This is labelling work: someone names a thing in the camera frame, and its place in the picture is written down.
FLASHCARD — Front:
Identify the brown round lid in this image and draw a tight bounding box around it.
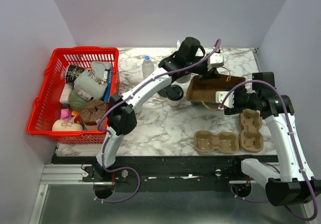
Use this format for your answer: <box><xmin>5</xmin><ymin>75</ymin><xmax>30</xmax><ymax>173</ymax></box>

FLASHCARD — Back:
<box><xmin>80</xmin><ymin>100</ymin><xmax>108</xmax><ymax>125</ymax></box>

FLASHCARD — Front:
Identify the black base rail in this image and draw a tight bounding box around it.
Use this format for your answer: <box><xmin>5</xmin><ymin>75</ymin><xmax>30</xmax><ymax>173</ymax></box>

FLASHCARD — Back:
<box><xmin>80</xmin><ymin>155</ymin><xmax>266</xmax><ymax>193</ymax></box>

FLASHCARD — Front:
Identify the red plastic basket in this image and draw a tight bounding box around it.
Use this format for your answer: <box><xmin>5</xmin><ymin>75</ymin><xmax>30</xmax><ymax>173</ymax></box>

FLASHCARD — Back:
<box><xmin>27</xmin><ymin>46</ymin><xmax>120</xmax><ymax>144</ymax></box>

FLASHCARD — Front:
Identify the blue flat box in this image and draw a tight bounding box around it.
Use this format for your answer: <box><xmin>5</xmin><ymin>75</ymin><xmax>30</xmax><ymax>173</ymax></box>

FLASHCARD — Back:
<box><xmin>103</xmin><ymin>69</ymin><xmax>113</xmax><ymax>103</ymax></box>

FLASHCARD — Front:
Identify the pink small box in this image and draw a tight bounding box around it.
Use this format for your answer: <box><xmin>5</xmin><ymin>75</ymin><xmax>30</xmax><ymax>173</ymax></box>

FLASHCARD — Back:
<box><xmin>60</xmin><ymin>108</ymin><xmax>72</xmax><ymax>121</ymax></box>

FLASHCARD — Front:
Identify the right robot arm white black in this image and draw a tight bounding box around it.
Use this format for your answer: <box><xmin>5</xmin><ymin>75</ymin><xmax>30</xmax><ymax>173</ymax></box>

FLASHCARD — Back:
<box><xmin>215</xmin><ymin>72</ymin><xmax>320</xmax><ymax>206</ymax></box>

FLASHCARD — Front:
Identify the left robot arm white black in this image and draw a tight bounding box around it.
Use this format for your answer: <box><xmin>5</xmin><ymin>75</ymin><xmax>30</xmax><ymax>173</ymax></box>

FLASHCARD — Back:
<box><xmin>94</xmin><ymin>37</ymin><xmax>221</xmax><ymax>181</ymax></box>

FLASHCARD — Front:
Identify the brown cardboard cup carrier top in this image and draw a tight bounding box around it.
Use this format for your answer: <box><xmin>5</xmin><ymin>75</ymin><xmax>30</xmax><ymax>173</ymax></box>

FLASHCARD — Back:
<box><xmin>193</xmin><ymin>131</ymin><xmax>240</xmax><ymax>154</ymax></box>

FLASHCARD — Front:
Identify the black plastic cup lid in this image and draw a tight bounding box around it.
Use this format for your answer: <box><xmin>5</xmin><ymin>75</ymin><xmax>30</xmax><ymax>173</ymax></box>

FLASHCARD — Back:
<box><xmin>167</xmin><ymin>85</ymin><xmax>184</xmax><ymax>101</ymax></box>

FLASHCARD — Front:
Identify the brown cardboard cup carrier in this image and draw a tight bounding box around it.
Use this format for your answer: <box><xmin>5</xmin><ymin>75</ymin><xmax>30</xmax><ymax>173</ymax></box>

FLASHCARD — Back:
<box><xmin>239</xmin><ymin>109</ymin><xmax>264</xmax><ymax>153</ymax></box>
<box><xmin>193</xmin><ymin>131</ymin><xmax>240</xmax><ymax>154</ymax></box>

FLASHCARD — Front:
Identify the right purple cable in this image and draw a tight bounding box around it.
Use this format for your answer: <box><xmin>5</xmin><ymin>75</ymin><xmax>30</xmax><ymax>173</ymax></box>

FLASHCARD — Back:
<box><xmin>220</xmin><ymin>79</ymin><xmax>318</xmax><ymax>221</ymax></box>

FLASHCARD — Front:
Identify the clear water bottle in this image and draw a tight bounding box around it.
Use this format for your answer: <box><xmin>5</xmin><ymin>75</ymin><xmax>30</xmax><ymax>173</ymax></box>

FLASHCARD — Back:
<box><xmin>142</xmin><ymin>56</ymin><xmax>154</xmax><ymax>79</ymax></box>

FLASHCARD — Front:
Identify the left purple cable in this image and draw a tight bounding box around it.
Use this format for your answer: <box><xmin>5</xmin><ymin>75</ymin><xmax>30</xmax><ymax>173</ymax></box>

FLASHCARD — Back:
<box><xmin>93</xmin><ymin>38</ymin><xmax>222</xmax><ymax>203</ymax></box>

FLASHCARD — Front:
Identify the white soap block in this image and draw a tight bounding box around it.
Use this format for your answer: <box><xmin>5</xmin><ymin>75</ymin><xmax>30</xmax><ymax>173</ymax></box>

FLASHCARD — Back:
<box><xmin>59</xmin><ymin>83</ymin><xmax>73</xmax><ymax>104</ymax></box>

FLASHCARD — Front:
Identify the purple cable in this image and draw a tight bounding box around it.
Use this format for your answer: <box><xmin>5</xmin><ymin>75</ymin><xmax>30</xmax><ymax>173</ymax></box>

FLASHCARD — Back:
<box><xmin>220</xmin><ymin>79</ymin><xmax>318</xmax><ymax>221</ymax></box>
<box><xmin>93</xmin><ymin>38</ymin><xmax>222</xmax><ymax>203</ymax></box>

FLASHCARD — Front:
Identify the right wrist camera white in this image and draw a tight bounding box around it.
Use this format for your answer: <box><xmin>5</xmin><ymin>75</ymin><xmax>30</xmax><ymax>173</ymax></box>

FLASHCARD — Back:
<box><xmin>215</xmin><ymin>91</ymin><xmax>234</xmax><ymax>110</ymax></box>

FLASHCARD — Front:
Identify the grey cloth pouch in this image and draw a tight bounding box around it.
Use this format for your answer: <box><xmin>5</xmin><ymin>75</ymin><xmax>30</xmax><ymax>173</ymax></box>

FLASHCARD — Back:
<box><xmin>73</xmin><ymin>61</ymin><xmax>112</xmax><ymax>101</ymax></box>

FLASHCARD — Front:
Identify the green paper bag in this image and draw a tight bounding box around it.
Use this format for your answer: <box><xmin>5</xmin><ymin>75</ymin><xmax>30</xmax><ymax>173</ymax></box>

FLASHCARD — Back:
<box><xmin>186</xmin><ymin>73</ymin><xmax>246</xmax><ymax>109</ymax></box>

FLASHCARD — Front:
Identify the black snack can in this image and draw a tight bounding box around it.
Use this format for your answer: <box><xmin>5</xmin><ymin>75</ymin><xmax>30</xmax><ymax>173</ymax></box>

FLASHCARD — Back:
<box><xmin>65</xmin><ymin>65</ymin><xmax>87</xmax><ymax>83</ymax></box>

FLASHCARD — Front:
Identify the green scrub sponge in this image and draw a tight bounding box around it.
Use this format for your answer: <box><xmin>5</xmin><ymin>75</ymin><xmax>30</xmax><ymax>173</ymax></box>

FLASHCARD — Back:
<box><xmin>68</xmin><ymin>90</ymin><xmax>88</xmax><ymax>111</ymax></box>

